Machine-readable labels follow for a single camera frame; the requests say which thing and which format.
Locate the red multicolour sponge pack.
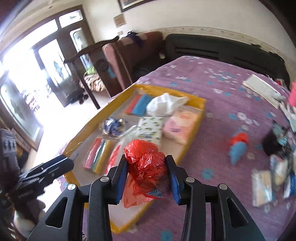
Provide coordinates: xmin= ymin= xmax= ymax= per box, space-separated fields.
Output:
xmin=83 ymin=138 xmax=115 ymax=174

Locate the red plastic bag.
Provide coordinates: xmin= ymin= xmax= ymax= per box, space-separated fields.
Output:
xmin=123 ymin=139 xmax=169 ymax=208

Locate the red white wipes pack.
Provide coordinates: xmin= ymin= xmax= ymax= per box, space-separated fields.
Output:
xmin=104 ymin=125 xmax=137 ymax=175

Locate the pink tissue pack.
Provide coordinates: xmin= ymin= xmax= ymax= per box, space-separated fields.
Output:
xmin=163 ymin=108 xmax=203 ymax=145

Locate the blue Vinda plastic bag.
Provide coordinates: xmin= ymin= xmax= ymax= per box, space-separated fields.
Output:
xmin=102 ymin=117 xmax=126 ymax=137

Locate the lemon print tissue pack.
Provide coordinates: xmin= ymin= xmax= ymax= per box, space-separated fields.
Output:
xmin=136 ymin=116 xmax=164 ymax=147

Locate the white fluffy towel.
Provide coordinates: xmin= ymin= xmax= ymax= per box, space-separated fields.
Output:
xmin=146 ymin=93 xmax=189 ymax=117

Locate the blue red sponge pack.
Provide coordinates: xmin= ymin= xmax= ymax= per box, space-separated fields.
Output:
xmin=125 ymin=94 xmax=153 ymax=117

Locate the clear bag of white items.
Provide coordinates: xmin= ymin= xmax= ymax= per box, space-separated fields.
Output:
xmin=270 ymin=154 xmax=288 ymax=186

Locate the blue Vinda tissue pack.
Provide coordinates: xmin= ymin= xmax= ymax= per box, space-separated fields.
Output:
xmin=283 ymin=171 xmax=296 ymax=199

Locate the blue scrubber with red bag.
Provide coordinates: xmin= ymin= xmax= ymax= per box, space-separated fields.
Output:
xmin=228 ymin=131 xmax=249 ymax=165

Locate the yellow cardboard tray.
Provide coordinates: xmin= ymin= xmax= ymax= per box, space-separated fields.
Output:
xmin=62 ymin=83 xmax=207 ymax=234

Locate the purple floral tablecloth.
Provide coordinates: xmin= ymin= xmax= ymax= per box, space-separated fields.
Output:
xmin=55 ymin=55 xmax=296 ymax=241

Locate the white paper notebook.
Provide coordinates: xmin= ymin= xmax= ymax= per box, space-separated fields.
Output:
xmin=243 ymin=75 xmax=287 ymax=109

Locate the brown armchair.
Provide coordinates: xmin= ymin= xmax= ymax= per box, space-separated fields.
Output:
xmin=103 ymin=31 xmax=164 ymax=90

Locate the black sofa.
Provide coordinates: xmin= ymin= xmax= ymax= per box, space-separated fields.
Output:
xmin=165 ymin=34 xmax=290 ymax=88

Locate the framed picture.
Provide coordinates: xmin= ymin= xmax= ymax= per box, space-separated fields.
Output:
xmin=117 ymin=0 xmax=153 ymax=13

